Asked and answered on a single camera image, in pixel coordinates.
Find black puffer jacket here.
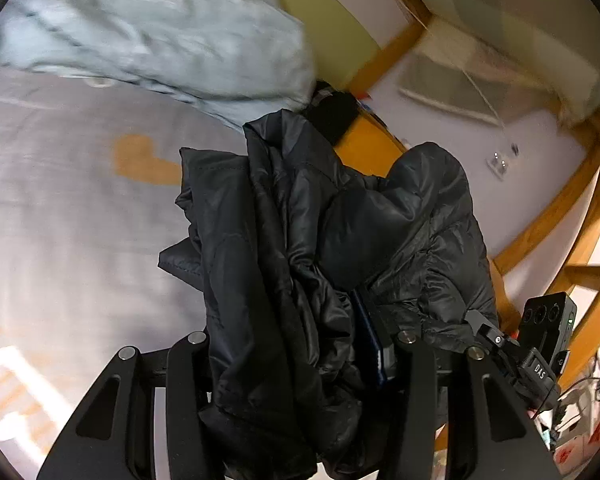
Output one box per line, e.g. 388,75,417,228
159,110,498,479

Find grey patterned bed sheet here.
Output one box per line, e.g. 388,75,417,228
0,67,246,479

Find orange yellow cushion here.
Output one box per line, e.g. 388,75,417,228
335,113,407,177

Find black cloth by cushion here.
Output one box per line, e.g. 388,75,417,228
300,80,360,146

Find plaid hanging curtain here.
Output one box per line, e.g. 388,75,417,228
422,0,600,122

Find light blue duvet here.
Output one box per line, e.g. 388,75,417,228
0,0,315,128

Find wooden bed frame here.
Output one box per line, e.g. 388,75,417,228
348,0,600,386

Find white wall socket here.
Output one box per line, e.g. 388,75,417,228
486,142,520,181

